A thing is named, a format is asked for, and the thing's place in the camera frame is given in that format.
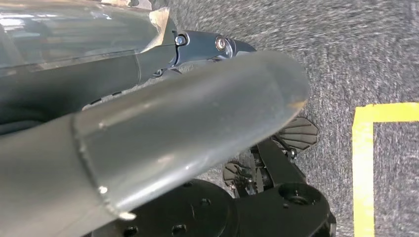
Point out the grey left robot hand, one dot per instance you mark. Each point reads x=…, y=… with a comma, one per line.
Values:
x=163, y=130

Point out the yellow floor tape square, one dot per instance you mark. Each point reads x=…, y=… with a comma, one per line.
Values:
x=362, y=163

